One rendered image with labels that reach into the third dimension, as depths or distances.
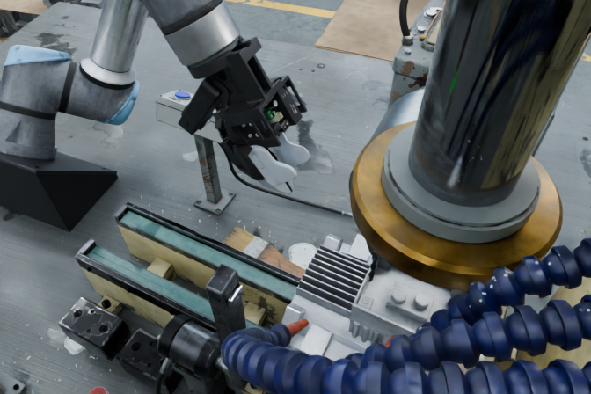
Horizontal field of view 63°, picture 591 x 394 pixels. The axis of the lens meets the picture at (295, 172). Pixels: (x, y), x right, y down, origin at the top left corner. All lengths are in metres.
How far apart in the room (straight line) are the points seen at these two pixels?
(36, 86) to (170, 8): 0.66
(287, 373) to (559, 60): 0.23
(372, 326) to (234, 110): 0.30
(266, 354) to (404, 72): 0.73
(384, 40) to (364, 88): 1.50
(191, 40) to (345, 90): 0.93
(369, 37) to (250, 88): 2.41
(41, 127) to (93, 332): 0.46
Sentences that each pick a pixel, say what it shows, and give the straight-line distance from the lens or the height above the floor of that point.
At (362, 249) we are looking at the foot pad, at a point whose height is 1.07.
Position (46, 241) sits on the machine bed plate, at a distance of 1.17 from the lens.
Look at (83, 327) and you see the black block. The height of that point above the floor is 0.86.
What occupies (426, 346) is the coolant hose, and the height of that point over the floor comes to 1.43.
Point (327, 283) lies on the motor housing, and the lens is 0.64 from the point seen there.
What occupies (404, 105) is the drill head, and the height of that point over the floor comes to 1.14.
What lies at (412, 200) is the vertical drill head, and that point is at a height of 1.36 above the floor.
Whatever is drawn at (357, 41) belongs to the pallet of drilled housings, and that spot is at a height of 0.15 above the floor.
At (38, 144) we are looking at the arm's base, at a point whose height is 0.95.
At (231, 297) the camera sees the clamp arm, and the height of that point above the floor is 1.23.
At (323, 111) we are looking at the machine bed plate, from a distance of 1.33.
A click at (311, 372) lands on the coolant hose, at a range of 0.23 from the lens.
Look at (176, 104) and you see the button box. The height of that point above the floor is 1.08.
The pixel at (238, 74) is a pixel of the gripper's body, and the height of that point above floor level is 1.34.
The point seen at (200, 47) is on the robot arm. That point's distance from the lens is 0.52.
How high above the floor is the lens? 1.65
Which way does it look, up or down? 47 degrees down
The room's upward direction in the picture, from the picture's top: straight up
